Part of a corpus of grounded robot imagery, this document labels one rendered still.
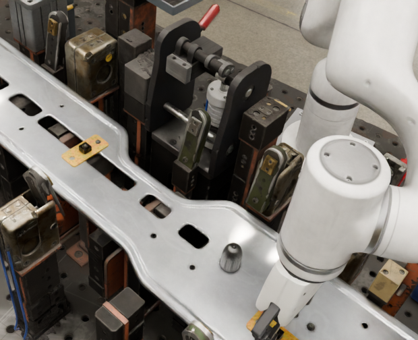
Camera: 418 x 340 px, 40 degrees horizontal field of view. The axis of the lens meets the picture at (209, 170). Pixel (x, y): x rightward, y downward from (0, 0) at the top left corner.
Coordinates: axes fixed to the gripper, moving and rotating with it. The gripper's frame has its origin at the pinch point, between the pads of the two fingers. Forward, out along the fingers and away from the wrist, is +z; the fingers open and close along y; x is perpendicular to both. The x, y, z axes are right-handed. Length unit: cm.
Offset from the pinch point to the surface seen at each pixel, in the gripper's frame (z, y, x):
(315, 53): 109, -201, -95
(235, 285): 5.9, -2.4, -9.3
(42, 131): 6, -2, -55
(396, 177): -14.3, -20.1, 1.4
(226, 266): 4.6, -3.3, -12.2
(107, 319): 6.8, 14.7, -19.4
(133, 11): -1, -35, -65
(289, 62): 108, -183, -99
